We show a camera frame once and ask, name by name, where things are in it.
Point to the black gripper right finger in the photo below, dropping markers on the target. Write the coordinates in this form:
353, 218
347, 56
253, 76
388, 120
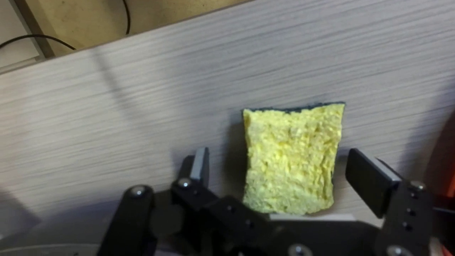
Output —
371, 183

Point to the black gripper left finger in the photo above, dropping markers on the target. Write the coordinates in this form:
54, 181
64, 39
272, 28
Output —
199, 166

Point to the yellow green sponge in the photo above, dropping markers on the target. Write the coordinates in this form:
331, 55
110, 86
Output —
292, 159

